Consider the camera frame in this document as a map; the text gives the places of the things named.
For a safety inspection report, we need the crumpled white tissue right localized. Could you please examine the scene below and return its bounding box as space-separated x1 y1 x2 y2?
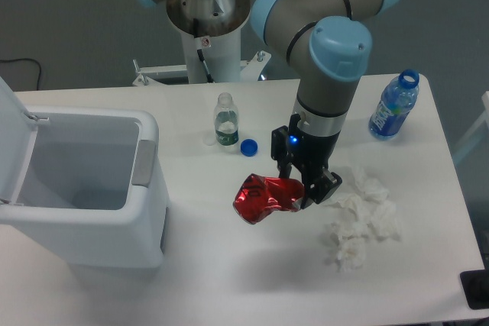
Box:
371 201 401 240

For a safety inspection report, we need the crumpled white tissue lower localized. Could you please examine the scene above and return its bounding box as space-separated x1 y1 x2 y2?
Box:
330 234 368 273

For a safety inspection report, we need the crumpled white tissue left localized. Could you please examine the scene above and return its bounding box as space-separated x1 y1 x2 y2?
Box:
324 193 371 241

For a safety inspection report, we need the white trash can lid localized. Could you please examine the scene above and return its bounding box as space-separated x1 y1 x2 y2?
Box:
1 80 50 206

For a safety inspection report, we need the blue plastic bottle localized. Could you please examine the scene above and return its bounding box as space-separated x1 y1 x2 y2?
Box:
368 69 419 140

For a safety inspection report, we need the clear plastic bottle green label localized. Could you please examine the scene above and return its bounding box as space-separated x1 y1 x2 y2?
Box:
214 92 239 147

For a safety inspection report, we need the white trash can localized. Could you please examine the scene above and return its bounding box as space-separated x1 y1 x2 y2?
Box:
1 107 168 268

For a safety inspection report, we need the crumpled white tissue upper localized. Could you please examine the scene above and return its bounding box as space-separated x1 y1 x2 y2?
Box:
352 166 390 203

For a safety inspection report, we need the crumpled white tissue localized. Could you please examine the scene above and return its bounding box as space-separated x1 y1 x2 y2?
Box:
324 193 371 241
330 234 368 273
352 166 390 203
371 201 401 240

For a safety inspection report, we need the black floor cable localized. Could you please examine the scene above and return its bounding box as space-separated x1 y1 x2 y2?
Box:
0 58 42 92

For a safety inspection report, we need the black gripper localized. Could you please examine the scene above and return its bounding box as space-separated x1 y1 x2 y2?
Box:
270 113 342 209

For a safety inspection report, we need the white frame at right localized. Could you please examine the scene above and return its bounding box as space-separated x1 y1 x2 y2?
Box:
452 91 488 166

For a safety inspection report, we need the black device at edge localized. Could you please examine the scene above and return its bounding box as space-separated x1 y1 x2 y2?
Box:
460 270 488 310

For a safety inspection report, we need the blue bottle cap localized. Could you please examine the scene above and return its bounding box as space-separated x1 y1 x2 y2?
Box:
240 138 258 157

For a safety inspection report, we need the black pedestal cable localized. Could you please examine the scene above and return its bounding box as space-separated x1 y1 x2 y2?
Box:
193 18 215 83

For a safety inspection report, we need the crushed red can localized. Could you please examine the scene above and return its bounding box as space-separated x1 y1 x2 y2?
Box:
232 173 305 224

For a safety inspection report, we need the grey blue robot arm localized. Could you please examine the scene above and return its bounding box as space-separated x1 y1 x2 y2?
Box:
138 0 399 208

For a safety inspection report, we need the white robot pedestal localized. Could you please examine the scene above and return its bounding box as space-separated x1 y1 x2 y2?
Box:
132 0 273 86

